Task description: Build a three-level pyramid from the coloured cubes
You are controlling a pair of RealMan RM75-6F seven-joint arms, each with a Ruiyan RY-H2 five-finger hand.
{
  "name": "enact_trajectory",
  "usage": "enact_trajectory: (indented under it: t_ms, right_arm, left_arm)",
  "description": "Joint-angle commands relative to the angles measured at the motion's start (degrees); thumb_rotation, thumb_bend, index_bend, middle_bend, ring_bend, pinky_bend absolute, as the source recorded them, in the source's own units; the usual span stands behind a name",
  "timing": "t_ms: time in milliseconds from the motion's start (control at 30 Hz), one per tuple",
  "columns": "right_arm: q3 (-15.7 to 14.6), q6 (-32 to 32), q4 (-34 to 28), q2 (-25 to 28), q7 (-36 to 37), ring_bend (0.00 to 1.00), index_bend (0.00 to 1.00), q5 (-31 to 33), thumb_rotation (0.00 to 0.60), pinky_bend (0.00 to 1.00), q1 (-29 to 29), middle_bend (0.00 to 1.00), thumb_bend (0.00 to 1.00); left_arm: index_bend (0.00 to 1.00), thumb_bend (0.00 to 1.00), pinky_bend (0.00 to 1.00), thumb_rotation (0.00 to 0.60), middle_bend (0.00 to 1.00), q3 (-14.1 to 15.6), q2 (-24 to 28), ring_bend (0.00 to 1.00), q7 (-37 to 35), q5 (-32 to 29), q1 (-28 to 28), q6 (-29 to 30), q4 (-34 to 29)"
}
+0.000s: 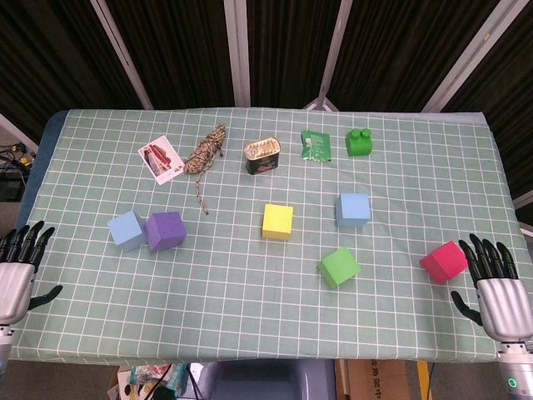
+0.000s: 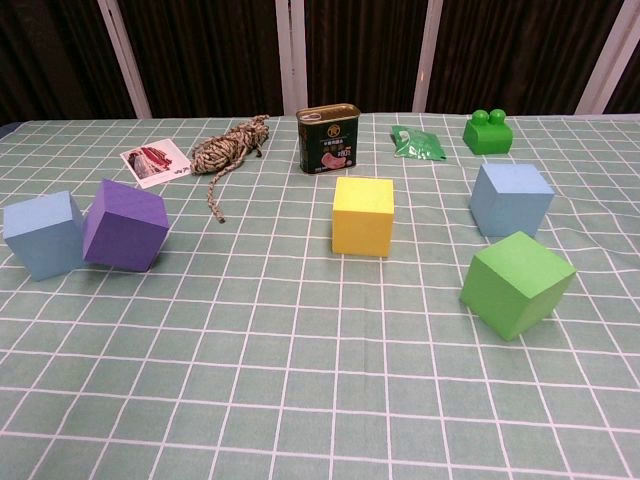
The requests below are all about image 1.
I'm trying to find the colourful printed bag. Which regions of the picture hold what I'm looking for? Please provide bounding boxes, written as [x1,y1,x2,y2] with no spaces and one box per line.
[116,362,188,400]

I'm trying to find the black curtain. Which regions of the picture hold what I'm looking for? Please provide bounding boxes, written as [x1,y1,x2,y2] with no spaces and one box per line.
[0,0,533,201]

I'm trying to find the tangled floor cables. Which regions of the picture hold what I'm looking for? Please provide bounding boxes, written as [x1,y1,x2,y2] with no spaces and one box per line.
[0,143,37,168]

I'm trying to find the green foam cube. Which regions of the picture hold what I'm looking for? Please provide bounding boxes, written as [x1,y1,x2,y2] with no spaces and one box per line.
[318,247,362,290]

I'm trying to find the purple foam cube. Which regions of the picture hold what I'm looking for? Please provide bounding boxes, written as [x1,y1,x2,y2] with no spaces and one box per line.
[145,211,187,253]

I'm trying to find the green toy building brick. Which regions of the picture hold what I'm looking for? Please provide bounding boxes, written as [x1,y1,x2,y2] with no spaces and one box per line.
[345,127,374,158]

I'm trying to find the green snack packet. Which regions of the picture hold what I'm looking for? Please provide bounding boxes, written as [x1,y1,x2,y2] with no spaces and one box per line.
[300,129,333,163]

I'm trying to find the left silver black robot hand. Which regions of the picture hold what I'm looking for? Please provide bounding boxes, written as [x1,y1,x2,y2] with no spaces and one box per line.
[0,220,63,325]

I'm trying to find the white photo card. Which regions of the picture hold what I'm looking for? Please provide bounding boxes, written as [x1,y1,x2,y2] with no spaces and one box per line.
[137,134,185,186]

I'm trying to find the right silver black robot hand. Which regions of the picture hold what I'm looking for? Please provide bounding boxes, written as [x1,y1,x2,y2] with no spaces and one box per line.
[451,232,533,343]

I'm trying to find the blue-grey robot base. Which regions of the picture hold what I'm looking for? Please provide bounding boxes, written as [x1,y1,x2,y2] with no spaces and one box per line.
[199,360,337,400]

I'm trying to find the green checkered tablecloth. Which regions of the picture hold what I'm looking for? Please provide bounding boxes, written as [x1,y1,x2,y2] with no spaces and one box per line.
[7,107,525,363]

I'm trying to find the brown cardboard box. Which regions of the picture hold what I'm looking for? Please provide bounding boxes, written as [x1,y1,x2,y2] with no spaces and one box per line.
[337,358,420,400]

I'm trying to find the white frame post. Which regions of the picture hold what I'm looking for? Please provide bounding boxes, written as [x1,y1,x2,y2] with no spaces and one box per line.
[419,0,526,113]
[223,0,252,108]
[90,0,154,110]
[306,0,354,112]
[0,112,39,150]

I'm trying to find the dark green luncheon meat can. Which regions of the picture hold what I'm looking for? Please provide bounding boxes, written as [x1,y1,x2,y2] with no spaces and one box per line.
[243,137,281,176]

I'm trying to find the red foam cube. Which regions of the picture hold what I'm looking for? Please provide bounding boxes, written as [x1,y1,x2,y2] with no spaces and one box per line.
[419,240,470,285]

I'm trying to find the black equipment box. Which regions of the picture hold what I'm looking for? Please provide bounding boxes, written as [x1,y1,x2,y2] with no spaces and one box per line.
[0,174,28,202]

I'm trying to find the braided rope bundle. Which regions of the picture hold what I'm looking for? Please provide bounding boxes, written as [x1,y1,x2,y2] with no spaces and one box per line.
[183,122,228,216]

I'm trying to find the blue table pad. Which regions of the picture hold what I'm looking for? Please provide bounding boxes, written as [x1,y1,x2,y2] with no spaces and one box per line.
[20,110,67,228]

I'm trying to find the yellow foam cube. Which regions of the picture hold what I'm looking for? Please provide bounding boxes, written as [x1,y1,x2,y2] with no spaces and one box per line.
[262,202,294,242]

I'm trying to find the light blue foam cube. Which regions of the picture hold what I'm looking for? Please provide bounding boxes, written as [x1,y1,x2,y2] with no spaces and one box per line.
[335,192,371,228]
[107,209,147,252]

